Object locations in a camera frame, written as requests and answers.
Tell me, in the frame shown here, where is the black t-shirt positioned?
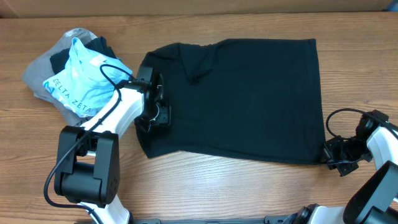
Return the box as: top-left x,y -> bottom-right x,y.
136,39 -> 325,164

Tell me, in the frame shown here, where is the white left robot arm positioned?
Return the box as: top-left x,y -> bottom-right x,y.
48,70 -> 170,223

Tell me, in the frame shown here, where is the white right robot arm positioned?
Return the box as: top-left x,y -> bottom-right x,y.
284,110 -> 397,224

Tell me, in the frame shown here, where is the light blue printed t-shirt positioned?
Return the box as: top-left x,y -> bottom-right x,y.
43,37 -> 132,118

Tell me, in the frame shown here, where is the black garment in pile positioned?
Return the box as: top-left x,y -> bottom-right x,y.
50,36 -> 116,74

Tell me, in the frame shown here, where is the grey folded garment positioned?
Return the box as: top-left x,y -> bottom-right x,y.
22,28 -> 97,126

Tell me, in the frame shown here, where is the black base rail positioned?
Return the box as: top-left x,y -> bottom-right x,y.
74,215 -> 299,224

